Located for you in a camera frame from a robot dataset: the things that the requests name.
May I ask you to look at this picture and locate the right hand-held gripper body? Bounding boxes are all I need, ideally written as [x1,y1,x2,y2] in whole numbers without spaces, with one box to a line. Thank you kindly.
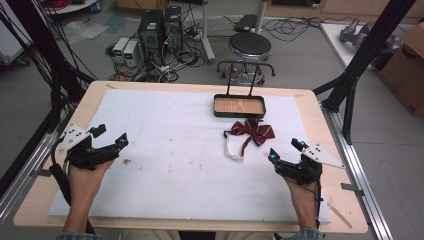
[274,143,346,186]

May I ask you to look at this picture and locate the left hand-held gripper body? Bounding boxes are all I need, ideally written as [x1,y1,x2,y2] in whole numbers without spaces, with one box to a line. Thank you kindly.
[59,123,120,171]

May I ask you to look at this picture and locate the person's right hand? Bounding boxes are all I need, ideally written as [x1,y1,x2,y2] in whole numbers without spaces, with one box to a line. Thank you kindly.
[283,176,318,215]

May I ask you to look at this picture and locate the person's left hand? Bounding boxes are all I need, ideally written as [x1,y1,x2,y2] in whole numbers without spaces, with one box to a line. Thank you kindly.
[67,159,115,202]

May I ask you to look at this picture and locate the dark red striped bow tie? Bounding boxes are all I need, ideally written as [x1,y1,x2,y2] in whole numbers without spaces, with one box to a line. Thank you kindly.
[223,118,276,162]

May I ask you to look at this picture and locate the white foam mat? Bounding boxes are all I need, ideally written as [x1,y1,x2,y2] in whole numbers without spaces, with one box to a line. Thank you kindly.
[48,88,333,224]

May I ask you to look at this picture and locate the thin wooden stick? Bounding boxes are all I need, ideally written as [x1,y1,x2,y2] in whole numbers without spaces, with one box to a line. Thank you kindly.
[326,202,353,230]

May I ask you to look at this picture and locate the black tray with wooden bottom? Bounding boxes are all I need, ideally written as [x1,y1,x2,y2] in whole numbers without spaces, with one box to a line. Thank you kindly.
[213,62,267,119]

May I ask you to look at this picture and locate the white power supply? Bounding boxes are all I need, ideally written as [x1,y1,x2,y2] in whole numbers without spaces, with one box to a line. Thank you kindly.
[112,37,130,63]
[123,40,140,68]

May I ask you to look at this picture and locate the computer tower units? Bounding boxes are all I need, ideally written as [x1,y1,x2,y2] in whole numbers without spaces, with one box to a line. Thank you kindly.
[105,19,209,84]

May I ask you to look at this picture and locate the black computer tower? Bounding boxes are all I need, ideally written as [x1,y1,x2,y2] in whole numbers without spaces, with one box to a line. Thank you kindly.
[137,9,165,65]
[163,5,184,52]

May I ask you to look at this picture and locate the black round stool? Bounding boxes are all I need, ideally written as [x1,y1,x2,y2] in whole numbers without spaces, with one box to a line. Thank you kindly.
[216,32,277,85]

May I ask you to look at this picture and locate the brown cardboard box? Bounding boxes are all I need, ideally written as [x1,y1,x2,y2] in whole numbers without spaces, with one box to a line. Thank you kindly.
[377,22,424,118]

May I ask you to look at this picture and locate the white table leg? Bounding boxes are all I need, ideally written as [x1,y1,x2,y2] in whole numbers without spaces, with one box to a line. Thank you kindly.
[199,0,217,65]
[254,0,269,34]

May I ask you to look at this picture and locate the left hand-held gripper cable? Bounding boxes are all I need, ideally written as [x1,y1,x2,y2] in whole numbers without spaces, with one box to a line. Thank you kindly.
[49,136,96,234]

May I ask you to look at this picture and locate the hand-held gripper cable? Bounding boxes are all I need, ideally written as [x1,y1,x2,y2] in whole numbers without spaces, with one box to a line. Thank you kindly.
[311,178,325,229]
[49,136,96,234]

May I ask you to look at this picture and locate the right hand-held gripper cable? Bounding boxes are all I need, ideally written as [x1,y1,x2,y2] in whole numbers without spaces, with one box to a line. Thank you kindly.
[311,178,325,229]

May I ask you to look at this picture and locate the grey metal bracket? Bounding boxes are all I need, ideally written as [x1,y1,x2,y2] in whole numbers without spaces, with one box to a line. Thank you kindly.
[29,168,53,178]
[340,182,365,197]

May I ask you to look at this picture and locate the aluminium rail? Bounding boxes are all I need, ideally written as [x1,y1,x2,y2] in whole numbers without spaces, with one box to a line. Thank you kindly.
[0,129,66,223]
[320,102,395,240]

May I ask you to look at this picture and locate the black metal frame strut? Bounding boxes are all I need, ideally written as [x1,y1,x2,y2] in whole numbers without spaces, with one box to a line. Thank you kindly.
[0,0,96,134]
[312,0,418,145]

